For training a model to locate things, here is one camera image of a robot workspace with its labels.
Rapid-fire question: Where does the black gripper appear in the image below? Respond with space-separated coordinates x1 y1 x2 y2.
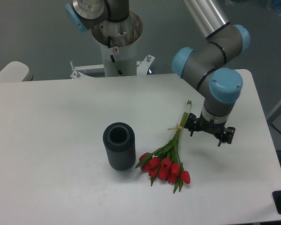
184 113 236 147

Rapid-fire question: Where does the red tulip bouquet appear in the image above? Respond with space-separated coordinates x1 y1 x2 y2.
135 100 192 193

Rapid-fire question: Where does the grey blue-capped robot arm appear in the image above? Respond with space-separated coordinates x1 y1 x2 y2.
65 0 251 144

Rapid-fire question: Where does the dark grey ribbed vase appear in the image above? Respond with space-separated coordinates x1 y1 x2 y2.
103 122 136 171

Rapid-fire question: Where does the white chair backrest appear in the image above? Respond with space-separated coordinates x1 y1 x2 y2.
0 61 33 83

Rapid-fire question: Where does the white pedestal base frame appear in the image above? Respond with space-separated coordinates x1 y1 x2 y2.
70 54 155 79

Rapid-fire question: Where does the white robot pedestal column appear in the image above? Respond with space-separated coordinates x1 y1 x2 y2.
90 10 144 77

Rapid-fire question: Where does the black cable on pedestal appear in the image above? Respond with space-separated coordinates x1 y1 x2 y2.
107 35 124 76

